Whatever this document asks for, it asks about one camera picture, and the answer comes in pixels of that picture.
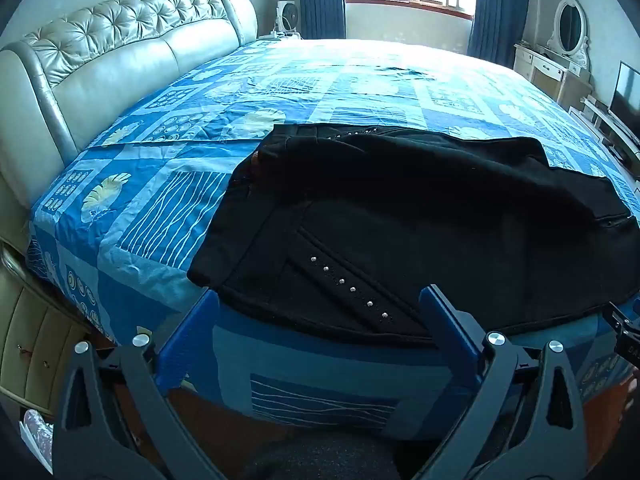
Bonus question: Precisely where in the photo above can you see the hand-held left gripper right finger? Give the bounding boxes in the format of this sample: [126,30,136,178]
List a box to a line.
[400,284,588,480]

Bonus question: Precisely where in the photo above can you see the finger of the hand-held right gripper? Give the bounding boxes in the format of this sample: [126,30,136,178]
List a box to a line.
[602,300,640,337]

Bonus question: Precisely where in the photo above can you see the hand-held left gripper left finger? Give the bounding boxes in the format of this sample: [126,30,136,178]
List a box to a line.
[52,287,226,480]

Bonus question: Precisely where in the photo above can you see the black pants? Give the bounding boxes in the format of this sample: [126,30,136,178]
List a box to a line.
[187,122,636,346]

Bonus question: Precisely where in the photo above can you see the blue patterned bed sheet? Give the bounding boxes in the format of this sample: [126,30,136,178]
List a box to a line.
[27,37,640,431]

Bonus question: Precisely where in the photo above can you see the beige nightstand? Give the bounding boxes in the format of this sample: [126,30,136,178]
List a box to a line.
[0,260,93,417]

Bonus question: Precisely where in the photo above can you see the clear plastic bag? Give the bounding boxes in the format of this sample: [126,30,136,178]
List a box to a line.
[19,408,55,475]

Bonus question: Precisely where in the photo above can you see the white television stand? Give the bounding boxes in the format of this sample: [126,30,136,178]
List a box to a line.
[569,96,640,181]

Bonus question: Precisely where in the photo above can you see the black television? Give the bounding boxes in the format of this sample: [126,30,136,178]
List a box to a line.
[607,60,640,135]

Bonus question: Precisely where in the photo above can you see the white vanity table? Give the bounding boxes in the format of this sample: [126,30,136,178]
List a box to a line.
[513,41,594,107]

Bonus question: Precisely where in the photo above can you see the oval vanity mirror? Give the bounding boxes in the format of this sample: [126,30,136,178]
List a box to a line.
[545,0,591,66]

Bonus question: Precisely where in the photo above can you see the white fan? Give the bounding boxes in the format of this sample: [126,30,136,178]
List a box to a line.
[273,0,304,41]

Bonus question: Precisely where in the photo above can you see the beige leather bed frame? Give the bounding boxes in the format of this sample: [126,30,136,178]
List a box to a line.
[0,0,260,291]

